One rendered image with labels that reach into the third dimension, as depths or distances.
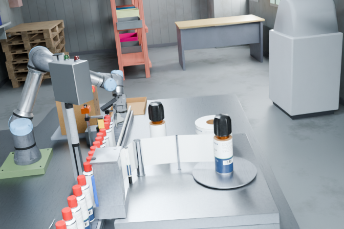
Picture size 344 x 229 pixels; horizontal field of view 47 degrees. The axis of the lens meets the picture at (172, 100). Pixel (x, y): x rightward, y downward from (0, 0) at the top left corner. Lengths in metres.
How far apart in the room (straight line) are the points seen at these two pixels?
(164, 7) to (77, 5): 2.03
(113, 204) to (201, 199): 0.38
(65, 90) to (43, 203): 0.56
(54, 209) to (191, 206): 0.65
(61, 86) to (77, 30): 7.95
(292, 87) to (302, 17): 0.79
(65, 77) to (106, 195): 0.56
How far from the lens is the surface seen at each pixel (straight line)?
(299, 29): 4.69
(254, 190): 1.82
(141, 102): 3.18
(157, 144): 1.95
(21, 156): 2.36
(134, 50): 7.95
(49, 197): 2.07
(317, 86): 4.89
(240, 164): 2.00
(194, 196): 1.79
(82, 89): 1.83
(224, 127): 1.82
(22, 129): 2.30
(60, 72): 1.86
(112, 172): 1.60
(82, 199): 1.58
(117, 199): 1.66
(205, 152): 1.96
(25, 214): 1.99
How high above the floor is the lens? 1.85
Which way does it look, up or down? 19 degrees down
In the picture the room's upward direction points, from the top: 5 degrees counter-clockwise
